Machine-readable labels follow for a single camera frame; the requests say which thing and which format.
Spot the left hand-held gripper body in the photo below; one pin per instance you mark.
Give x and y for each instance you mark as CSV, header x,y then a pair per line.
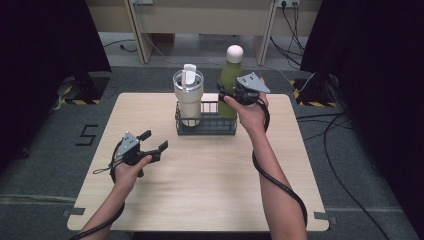
x,y
128,146

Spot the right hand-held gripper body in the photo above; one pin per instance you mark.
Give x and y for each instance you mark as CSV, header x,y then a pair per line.
x,y
251,85

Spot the green bottle with white cap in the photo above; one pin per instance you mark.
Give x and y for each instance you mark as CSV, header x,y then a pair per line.
x,y
230,75

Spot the white tumbler with lid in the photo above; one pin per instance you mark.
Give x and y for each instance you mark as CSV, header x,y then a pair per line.
x,y
188,100

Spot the person's left hand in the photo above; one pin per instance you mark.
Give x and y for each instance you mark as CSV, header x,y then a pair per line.
x,y
125,176

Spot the person's right hand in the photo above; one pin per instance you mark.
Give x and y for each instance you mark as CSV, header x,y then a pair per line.
x,y
251,116

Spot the stand base with hazard tape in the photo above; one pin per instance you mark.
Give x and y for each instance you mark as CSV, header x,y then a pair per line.
x,y
315,91
96,88

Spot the beige desk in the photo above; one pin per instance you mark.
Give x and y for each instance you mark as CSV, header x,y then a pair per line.
x,y
203,18

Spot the grey tape patch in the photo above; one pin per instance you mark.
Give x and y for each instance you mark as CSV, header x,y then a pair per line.
x,y
325,216
75,211

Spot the black curtain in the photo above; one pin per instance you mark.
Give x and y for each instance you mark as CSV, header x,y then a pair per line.
x,y
376,83
36,66

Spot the white wall socket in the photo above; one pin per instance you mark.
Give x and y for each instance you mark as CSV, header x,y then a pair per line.
x,y
289,2
142,1

